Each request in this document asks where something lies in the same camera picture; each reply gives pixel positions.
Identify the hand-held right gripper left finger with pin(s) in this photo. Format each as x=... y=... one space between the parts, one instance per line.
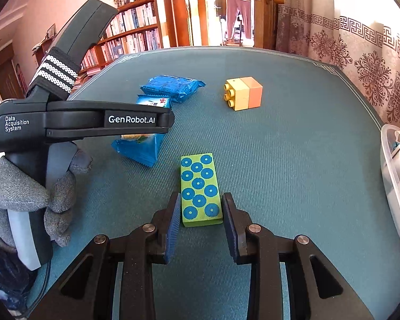
x=173 y=230

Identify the person's left hand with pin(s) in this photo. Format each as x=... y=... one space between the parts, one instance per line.
x=20 y=193

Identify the yellow orange toy block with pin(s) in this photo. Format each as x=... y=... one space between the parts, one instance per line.
x=243 y=95

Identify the small wooden shelf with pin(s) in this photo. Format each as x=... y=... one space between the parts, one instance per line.
x=45 y=41

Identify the wooden bookshelf with books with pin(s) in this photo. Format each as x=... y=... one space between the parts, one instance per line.
x=136 y=30

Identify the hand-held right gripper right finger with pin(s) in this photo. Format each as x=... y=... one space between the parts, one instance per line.
x=230 y=236

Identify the teal tablecloth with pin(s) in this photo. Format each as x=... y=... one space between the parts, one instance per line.
x=286 y=156

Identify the patterned beige curtain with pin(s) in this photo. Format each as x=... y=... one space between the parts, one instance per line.
x=353 y=56

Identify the hanging pink pants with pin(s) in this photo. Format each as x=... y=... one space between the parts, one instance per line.
x=240 y=10

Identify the blue snack packet yellow picture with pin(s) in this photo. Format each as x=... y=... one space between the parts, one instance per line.
x=140 y=150

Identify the dark blue snack packet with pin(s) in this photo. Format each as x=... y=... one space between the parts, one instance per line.
x=170 y=86

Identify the wooden door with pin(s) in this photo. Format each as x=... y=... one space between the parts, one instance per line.
x=265 y=23

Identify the green block with blue dots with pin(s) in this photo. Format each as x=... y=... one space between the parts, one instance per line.
x=200 y=186

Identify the clear plastic container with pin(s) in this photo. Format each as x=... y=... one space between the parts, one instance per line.
x=386 y=173

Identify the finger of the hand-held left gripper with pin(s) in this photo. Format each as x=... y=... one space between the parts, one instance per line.
x=86 y=120

